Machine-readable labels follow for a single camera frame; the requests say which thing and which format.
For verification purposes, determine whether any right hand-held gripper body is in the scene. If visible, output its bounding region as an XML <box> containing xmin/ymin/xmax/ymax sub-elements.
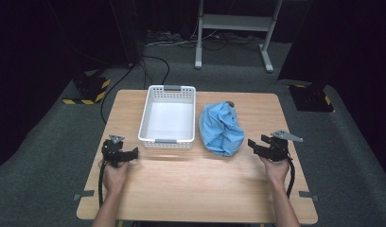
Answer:
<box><xmin>264</xmin><ymin>130</ymin><xmax>304</xmax><ymax>163</ymax></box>

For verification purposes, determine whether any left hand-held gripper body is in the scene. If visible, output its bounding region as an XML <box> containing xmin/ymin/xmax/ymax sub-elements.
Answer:
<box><xmin>100</xmin><ymin>134</ymin><xmax>127</xmax><ymax>168</ymax></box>

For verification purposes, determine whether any person's left hand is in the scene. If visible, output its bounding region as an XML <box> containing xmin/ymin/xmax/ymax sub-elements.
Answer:
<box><xmin>102</xmin><ymin>160</ymin><xmax>131</xmax><ymax>195</ymax></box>

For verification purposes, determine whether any person's right hand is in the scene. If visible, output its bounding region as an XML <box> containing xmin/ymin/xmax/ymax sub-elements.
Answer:
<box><xmin>259</xmin><ymin>155</ymin><xmax>291</xmax><ymax>187</ymax></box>

